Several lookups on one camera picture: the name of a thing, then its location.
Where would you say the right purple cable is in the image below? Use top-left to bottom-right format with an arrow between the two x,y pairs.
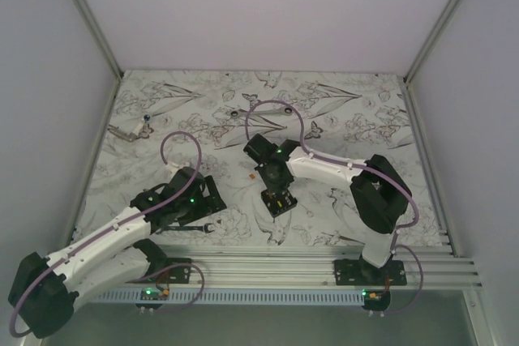
244,99 -> 425,317

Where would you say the right aluminium corner post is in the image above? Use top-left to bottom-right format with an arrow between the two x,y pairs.
403,0 -> 486,82

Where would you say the left controller board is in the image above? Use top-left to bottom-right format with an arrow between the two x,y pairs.
135,288 -> 169,314

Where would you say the black open-end wrench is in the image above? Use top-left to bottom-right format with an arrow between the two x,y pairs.
162,223 -> 215,234

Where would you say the controller board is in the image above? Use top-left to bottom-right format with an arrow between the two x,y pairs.
135,288 -> 169,314
362,290 -> 391,315

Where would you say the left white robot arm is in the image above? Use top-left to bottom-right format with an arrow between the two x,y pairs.
8,167 -> 226,339

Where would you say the white slotted cable duct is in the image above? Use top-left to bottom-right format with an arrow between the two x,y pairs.
92,287 -> 363,306

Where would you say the aluminium corner post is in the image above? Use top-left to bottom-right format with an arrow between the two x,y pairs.
403,0 -> 486,82
52,0 -> 125,79

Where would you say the silver ratchet wrench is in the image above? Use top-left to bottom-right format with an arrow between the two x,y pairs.
229,107 -> 293,118

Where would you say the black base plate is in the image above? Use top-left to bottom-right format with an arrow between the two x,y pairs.
133,258 -> 192,284
333,258 -> 407,287

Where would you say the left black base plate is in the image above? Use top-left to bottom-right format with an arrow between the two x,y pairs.
133,258 -> 192,284

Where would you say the silver metal clamp tool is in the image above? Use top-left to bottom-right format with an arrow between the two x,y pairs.
108,125 -> 139,143

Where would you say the left aluminium corner post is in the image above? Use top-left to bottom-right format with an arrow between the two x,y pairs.
52,0 -> 125,79

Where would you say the floral patterned table mat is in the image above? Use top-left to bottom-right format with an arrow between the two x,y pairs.
74,70 -> 442,246

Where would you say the aluminium rail frame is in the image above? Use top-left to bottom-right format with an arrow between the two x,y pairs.
38,244 -> 483,293

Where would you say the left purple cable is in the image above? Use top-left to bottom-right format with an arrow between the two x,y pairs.
8,130 -> 206,338

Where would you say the purple cable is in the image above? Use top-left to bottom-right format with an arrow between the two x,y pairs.
244,99 -> 425,317
8,130 -> 206,338

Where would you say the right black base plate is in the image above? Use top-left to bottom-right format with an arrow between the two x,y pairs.
333,258 -> 407,287

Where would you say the black fuse box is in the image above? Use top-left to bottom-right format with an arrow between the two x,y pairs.
261,190 -> 298,218

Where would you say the right controller board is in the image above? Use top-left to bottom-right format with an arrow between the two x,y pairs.
362,290 -> 391,315

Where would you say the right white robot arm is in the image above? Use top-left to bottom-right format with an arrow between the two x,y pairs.
243,134 -> 412,285

